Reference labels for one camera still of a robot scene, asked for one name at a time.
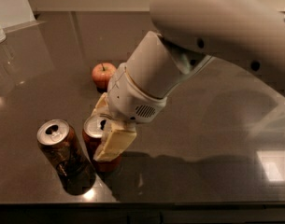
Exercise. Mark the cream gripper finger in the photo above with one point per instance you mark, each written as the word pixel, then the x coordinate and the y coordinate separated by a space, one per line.
pixel 117 137
pixel 101 108

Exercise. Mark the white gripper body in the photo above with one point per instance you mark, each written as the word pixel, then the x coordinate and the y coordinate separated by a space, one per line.
pixel 129 98

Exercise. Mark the red coke can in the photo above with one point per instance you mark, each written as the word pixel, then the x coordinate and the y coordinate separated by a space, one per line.
pixel 92 133

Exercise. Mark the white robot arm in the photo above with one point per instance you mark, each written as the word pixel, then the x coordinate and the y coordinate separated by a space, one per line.
pixel 188 35

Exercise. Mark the dark orange soda can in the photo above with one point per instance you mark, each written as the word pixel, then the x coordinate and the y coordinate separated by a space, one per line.
pixel 58 141

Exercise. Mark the red apple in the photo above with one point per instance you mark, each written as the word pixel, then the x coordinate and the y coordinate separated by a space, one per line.
pixel 102 73

